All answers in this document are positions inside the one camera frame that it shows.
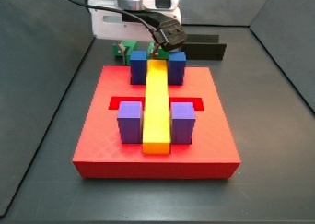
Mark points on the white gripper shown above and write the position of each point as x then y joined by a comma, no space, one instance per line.
130,20

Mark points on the green bridge-shaped block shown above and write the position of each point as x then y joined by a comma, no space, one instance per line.
131,45

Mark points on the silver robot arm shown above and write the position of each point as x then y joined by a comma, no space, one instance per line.
138,20

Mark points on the black angle fixture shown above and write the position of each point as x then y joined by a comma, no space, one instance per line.
203,47

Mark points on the red base board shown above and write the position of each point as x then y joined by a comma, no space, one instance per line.
207,157

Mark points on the blue block left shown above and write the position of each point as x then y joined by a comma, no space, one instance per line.
139,62

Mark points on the blue block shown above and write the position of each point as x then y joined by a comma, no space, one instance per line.
177,64
139,62

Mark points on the blue block right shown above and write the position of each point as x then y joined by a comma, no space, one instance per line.
177,64

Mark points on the purple block left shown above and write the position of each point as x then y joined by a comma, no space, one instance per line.
130,122

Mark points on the purple block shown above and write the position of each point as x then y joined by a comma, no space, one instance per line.
130,122
183,119

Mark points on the purple block right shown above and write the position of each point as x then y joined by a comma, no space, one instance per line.
183,119

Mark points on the yellow long block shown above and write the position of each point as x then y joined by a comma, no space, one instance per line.
157,137

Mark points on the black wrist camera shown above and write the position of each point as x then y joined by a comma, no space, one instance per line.
170,35

